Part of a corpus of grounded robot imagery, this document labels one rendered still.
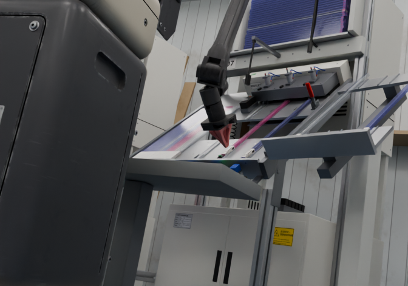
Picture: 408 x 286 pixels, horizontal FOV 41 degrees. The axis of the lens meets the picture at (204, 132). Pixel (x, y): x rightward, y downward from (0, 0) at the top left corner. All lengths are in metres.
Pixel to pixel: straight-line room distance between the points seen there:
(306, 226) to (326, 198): 3.15
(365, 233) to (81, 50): 1.05
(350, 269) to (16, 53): 1.10
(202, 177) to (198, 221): 1.03
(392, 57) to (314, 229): 1.02
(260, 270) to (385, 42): 1.34
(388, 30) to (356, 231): 1.30
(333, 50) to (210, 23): 4.04
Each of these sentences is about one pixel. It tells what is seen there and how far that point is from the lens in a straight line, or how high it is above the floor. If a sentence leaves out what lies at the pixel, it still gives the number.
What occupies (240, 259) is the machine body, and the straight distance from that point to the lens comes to 2.09.
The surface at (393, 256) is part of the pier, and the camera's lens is 4.68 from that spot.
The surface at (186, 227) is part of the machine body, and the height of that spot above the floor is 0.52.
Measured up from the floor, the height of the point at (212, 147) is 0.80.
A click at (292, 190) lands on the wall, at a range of 5.21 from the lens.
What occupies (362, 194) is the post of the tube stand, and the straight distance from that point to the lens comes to 1.58.
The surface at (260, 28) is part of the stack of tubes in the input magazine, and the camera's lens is 2.58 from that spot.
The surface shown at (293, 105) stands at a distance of 2.18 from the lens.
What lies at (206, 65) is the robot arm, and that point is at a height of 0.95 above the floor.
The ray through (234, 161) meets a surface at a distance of 1.78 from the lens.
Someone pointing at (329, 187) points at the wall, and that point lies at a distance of 5.11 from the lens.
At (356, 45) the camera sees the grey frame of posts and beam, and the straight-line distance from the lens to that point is 2.30.
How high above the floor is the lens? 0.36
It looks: 14 degrees up
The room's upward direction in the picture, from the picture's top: 10 degrees clockwise
